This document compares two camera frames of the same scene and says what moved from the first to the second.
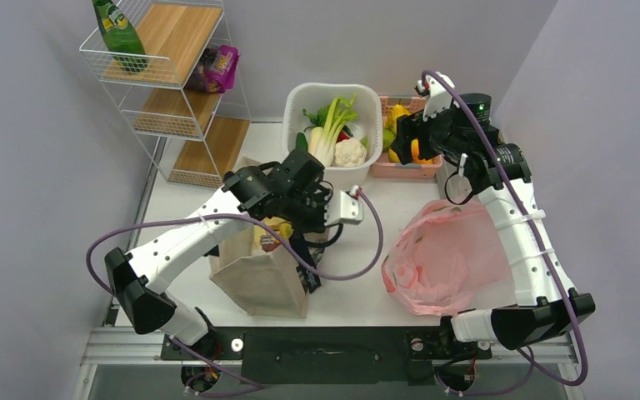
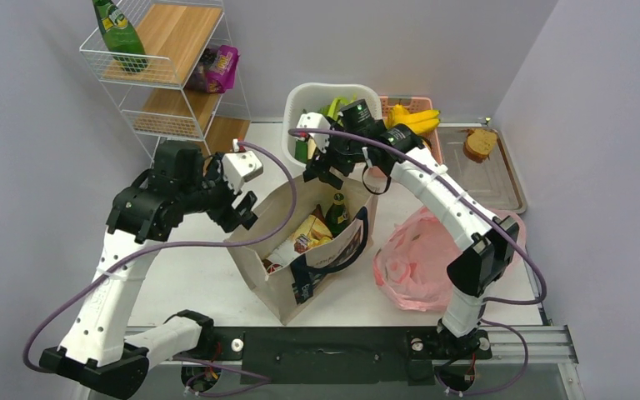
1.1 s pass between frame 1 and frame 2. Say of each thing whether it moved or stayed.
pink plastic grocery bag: stayed
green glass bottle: stayed
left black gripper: moved
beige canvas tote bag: moved
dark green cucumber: stayed
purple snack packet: stayed
